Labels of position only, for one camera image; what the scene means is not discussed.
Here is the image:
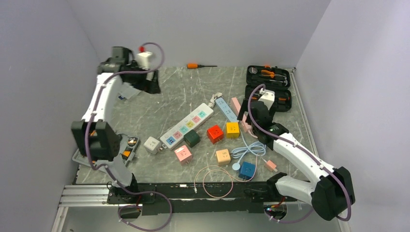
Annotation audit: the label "light blue cable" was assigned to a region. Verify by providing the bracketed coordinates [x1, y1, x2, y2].
[231, 131, 267, 172]

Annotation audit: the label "white power strip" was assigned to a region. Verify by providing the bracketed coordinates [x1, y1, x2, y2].
[160, 103, 214, 149]

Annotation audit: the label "white coiled cord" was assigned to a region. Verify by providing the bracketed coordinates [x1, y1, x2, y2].
[208, 93, 223, 108]

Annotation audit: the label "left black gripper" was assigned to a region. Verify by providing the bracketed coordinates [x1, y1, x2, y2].
[125, 63, 161, 95]

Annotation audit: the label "black tool case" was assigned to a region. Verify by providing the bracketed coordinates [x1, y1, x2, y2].
[245, 65, 292, 112]

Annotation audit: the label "dark green cube adapter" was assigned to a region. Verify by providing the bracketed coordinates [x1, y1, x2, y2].
[183, 130, 201, 148]

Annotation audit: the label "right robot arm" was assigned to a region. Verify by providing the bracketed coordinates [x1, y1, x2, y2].
[238, 99, 355, 221]

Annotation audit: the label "peach cube adapter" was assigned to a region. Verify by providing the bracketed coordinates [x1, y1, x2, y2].
[215, 149, 231, 166]

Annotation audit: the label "thin pink charging cable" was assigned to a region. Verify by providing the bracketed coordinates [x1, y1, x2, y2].
[193, 153, 260, 199]

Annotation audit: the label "grey tool case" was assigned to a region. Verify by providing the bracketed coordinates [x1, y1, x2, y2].
[72, 133, 140, 167]

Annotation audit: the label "small pink charger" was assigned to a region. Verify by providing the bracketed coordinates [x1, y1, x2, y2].
[264, 160, 278, 172]

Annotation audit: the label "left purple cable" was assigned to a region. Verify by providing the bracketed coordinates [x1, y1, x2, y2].
[84, 42, 174, 232]

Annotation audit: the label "aluminium rail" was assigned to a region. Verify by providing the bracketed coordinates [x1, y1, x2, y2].
[59, 183, 125, 207]

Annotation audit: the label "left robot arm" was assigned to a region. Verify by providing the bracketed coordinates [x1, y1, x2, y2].
[71, 42, 165, 203]

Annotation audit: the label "white cube adapter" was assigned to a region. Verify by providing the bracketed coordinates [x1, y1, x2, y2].
[143, 136, 162, 155]

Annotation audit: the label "orange handle screwdriver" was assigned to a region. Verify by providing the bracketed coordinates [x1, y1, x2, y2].
[186, 63, 216, 69]

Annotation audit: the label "orange pliers in black case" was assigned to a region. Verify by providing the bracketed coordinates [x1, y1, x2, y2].
[261, 70, 287, 81]

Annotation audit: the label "red cube adapter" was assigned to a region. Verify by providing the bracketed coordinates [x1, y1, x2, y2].
[206, 125, 224, 144]

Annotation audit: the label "round tape measure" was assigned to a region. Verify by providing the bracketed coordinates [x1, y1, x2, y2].
[248, 66, 258, 75]

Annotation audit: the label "light blue plug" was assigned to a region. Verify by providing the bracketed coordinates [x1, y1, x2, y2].
[215, 97, 238, 122]

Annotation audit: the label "blue cube adapter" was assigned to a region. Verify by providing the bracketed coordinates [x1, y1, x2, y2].
[238, 161, 256, 180]

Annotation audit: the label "pink power strip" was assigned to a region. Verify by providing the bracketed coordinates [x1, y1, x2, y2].
[230, 97, 254, 134]

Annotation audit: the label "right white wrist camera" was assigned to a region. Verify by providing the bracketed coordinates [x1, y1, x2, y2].
[258, 88, 275, 110]

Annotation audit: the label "clear plastic screw box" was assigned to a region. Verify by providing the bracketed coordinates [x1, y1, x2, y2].
[118, 83, 141, 100]

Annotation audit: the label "yellow cube adapter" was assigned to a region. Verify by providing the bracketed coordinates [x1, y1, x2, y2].
[226, 122, 240, 139]

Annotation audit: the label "pink cube adapter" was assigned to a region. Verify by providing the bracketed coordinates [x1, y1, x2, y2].
[174, 145, 193, 165]

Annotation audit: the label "black base frame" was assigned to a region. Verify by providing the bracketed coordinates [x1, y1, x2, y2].
[106, 182, 295, 216]

